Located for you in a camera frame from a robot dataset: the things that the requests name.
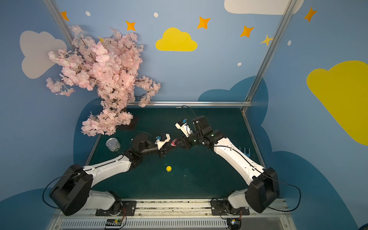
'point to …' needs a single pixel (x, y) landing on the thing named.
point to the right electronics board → (234, 224)
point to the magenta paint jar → (173, 143)
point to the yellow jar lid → (168, 168)
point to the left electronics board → (113, 224)
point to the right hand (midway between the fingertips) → (180, 140)
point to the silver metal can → (113, 144)
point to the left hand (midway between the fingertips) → (176, 141)
